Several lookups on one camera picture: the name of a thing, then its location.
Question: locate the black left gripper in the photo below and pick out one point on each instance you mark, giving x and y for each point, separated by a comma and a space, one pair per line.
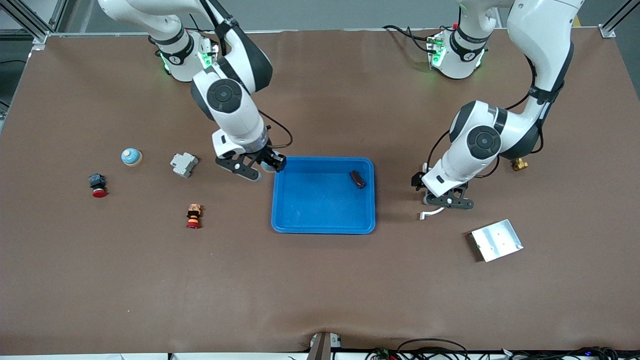
416, 180

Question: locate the silver metal plate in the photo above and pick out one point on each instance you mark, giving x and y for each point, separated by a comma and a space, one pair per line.
496, 241

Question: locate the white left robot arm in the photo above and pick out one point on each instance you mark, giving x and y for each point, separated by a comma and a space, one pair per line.
540, 30

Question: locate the brown table cover mat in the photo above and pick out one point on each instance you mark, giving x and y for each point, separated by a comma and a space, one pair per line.
320, 290

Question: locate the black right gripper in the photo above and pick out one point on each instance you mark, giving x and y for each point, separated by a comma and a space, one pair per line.
270, 158

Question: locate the blue plastic tray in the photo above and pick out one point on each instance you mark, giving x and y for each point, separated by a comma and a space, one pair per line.
325, 205

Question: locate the blue dome call bell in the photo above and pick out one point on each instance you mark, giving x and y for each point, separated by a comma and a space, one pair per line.
268, 169
131, 157

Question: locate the red button orange switch block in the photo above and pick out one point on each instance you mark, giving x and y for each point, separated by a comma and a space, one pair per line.
194, 215

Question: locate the white circuit breaker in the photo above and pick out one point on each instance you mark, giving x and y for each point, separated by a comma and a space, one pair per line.
184, 165

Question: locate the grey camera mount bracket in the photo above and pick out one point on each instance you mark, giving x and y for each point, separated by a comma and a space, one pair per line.
322, 346

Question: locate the red emergency stop button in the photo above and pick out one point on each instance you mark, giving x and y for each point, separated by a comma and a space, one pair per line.
98, 184

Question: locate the dark brown electrolytic capacitor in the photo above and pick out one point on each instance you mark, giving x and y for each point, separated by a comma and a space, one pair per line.
357, 179

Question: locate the white curved plastic clip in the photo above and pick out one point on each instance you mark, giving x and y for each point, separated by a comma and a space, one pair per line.
427, 215

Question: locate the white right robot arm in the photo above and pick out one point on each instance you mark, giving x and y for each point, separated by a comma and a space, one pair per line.
230, 95

